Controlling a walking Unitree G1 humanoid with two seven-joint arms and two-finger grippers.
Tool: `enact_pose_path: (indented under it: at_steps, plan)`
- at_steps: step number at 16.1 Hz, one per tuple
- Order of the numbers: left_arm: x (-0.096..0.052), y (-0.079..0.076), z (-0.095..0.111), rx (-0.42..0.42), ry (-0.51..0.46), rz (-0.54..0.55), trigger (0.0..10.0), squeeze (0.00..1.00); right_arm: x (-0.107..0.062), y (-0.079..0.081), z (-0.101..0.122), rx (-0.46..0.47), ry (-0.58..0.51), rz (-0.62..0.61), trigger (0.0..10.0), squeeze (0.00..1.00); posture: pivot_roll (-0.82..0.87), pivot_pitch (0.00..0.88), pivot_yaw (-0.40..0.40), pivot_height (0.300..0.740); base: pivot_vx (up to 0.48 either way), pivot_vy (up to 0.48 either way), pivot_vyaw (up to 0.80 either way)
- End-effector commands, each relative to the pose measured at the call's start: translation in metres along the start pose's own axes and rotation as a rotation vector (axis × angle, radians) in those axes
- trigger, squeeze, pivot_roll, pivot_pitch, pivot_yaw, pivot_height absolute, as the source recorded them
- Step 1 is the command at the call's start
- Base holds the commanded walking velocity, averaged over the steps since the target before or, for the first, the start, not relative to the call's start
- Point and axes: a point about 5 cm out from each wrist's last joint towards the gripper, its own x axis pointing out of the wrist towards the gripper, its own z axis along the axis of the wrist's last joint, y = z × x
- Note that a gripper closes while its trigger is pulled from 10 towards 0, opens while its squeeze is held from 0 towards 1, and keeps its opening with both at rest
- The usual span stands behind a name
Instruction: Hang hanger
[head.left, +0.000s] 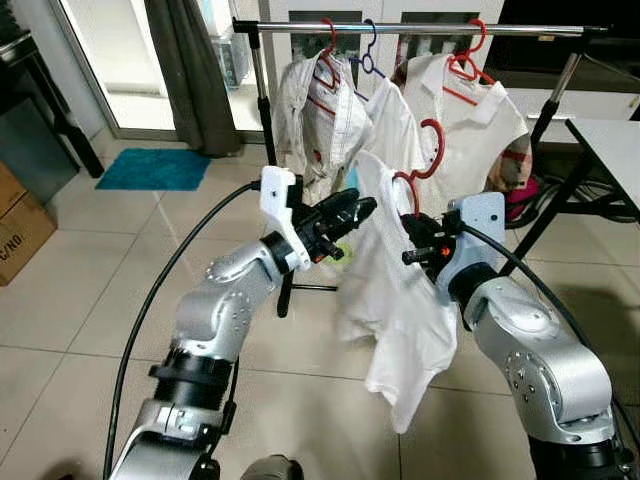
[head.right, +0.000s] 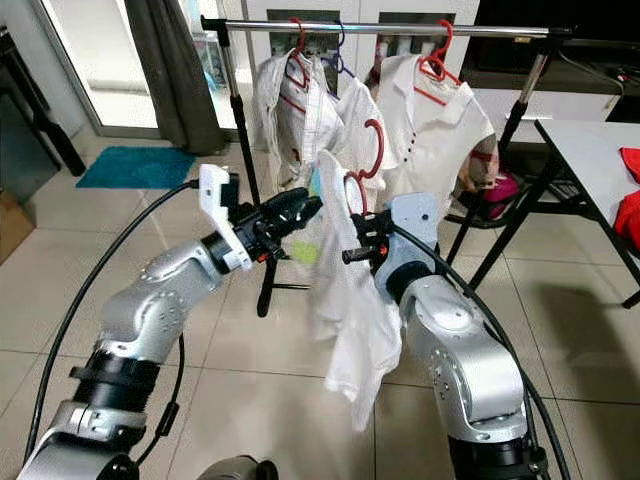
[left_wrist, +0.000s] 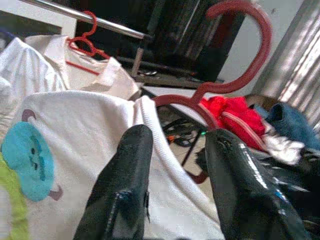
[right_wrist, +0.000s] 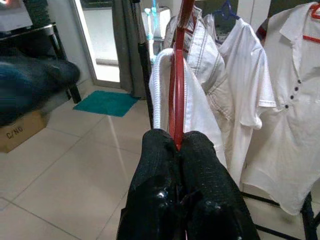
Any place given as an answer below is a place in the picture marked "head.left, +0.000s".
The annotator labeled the white shirt with colourful prints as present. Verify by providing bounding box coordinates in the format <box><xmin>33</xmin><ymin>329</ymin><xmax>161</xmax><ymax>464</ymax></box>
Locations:
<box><xmin>335</xmin><ymin>150</ymin><xmax>459</xmax><ymax>433</ymax></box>

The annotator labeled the blue clothes hanger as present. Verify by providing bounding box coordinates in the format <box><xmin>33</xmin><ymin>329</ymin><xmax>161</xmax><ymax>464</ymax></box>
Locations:
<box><xmin>358</xmin><ymin>20</ymin><xmax>386</xmax><ymax>79</ymax></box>

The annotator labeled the white striped shirt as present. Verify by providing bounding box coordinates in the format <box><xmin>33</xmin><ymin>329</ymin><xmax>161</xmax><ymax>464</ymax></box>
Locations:
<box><xmin>273</xmin><ymin>52</ymin><xmax>376</xmax><ymax>206</ymax></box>

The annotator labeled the pink patterned garment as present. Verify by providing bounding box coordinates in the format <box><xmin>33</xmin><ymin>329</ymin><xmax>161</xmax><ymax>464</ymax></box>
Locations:
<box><xmin>503</xmin><ymin>148</ymin><xmax>543</xmax><ymax>223</ymax></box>

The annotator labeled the black table leg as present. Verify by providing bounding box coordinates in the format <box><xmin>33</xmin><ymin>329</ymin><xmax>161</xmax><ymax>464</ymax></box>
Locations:
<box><xmin>500</xmin><ymin>150</ymin><xmax>596</xmax><ymax>276</ymax></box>

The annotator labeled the teal floor mat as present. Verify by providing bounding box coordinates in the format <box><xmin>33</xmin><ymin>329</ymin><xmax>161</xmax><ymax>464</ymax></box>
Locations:
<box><xmin>96</xmin><ymin>148</ymin><xmax>213</xmax><ymax>193</ymax></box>

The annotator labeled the metal clothes rack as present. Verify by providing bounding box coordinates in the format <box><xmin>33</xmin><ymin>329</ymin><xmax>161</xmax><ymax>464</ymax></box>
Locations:
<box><xmin>232</xmin><ymin>17</ymin><xmax>640</xmax><ymax>319</ymax></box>

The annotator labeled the dark grey curtain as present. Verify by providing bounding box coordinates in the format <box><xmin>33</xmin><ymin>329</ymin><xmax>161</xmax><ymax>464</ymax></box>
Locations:
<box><xmin>143</xmin><ymin>0</ymin><xmax>243</xmax><ymax>159</ymax></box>

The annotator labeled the white glass-door cabinet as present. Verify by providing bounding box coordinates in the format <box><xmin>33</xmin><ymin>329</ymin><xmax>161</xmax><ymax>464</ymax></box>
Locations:
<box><xmin>258</xmin><ymin>0</ymin><xmax>501</xmax><ymax>111</ymax></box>

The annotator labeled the white low sideboard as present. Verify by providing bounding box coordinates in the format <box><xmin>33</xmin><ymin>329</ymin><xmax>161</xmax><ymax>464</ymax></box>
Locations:
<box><xmin>520</xmin><ymin>88</ymin><xmax>640</xmax><ymax>123</ymax></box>

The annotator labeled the grey robot leg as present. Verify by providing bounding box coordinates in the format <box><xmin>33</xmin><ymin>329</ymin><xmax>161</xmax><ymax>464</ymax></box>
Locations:
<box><xmin>238</xmin><ymin>455</ymin><xmax>306</xmax><ymax>480</ymax></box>

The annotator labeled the black television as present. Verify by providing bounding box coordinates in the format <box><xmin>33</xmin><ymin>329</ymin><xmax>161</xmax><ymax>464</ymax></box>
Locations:
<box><xmin>497</xmin><ymin>0</ymin><xmax>640</xmax><ymax>96</ymax></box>

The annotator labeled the white framed glass door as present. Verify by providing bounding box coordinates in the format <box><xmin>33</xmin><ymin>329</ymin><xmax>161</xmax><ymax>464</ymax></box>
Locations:
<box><xmin>40</xmin><ymin>0</ymin><xmax>186</xmax><ymax>141</ymax></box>

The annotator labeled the brown cardboard box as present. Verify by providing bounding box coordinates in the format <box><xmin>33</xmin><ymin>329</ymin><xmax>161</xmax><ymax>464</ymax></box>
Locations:
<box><xmin>0</xmin><ymin>160</ymin><xmax>58</xmax><ymax>288</ymax></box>

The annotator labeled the black metal desk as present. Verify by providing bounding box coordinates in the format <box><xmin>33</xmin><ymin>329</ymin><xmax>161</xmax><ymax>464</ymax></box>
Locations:
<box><xmin>0</xmin><ymin>25</ymin><xmax>106</xmax><ymax>206</ymax></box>

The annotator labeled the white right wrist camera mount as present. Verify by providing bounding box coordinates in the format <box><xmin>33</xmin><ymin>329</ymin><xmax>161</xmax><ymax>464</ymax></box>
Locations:
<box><xmin>443</xmin><ymin>192</ymin><xmax>507</xmax><ymax>293</ymax></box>

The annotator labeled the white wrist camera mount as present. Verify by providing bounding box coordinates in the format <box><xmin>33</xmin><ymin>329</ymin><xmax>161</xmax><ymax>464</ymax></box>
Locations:
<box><xmin>258</xmin><ymin>166</ymin><xmax>309</xmax><ymax>274</ymax></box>
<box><xmin>443</xmin><ymin>192</ymin><xmax>507</xmax><ymax>293</ymax></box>

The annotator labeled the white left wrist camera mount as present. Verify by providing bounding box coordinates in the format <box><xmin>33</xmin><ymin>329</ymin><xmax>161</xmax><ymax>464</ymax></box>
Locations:
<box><xmin>258</xmin><ymin>166</ymin><xmax>309</xmax><ymax>274</ymax></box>

